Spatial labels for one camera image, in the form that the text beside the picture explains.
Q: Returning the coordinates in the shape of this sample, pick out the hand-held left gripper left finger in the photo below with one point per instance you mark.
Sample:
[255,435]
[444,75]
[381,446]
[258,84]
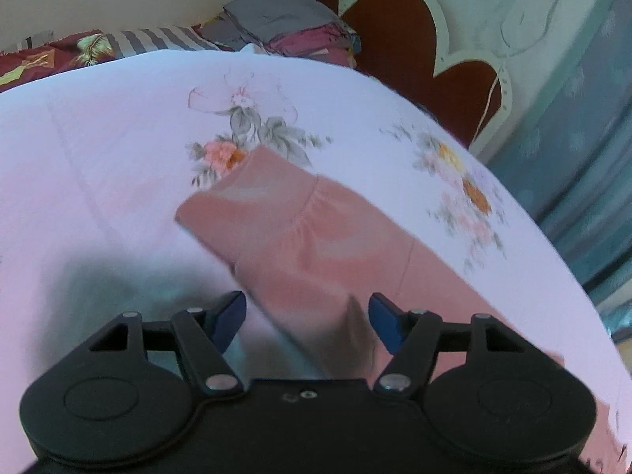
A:
[228,317]

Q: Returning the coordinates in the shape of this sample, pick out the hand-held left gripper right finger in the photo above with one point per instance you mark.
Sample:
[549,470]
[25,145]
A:
[386,317]

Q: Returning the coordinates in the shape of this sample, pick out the pink knit garment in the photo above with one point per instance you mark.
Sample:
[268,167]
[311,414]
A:
[316,247]

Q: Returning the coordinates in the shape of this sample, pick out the white floral bed sheet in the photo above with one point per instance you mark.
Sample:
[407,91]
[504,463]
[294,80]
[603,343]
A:
[128,158]

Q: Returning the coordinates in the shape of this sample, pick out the blue curtain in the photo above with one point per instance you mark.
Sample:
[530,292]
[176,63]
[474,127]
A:
[572,158]

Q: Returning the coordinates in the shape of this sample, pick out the red headboard with white trim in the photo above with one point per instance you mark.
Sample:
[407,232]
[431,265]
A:
[395,34]

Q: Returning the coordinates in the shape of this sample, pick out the magenta folded cloth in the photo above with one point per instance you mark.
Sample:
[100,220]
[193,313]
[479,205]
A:
[316,42]

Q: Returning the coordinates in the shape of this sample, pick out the grey striped pillow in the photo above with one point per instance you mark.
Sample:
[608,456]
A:
[158,39]

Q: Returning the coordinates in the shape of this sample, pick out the grey folded cloth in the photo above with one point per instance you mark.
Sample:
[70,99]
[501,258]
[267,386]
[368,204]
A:
[281,15]

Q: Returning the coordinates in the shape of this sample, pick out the dark red patterned blanket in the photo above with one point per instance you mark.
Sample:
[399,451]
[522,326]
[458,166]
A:
[44,57]

